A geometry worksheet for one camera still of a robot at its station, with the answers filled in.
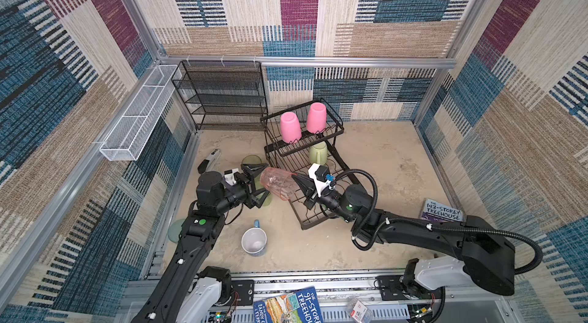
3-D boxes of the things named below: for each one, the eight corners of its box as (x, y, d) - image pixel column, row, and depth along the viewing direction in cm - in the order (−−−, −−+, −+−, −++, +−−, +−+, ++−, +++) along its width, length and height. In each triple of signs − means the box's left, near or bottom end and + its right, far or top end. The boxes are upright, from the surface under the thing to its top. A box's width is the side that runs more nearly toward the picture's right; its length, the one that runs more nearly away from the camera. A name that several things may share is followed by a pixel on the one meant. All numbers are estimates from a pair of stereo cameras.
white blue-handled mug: (242, 252, 83) (236, 242, 75) (258, 228, 89) (253, 217, 80) (259, 262, 81) (254, 254, 73) (273, 238, 87) (271, 227, 78)
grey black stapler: (200, 174, 104) (196, 168, 100) (213, 153, 112) (210, 146, 108) (207, 176, 104) (203, 170, 100) (219, 154, 112) (217, 148, 108)
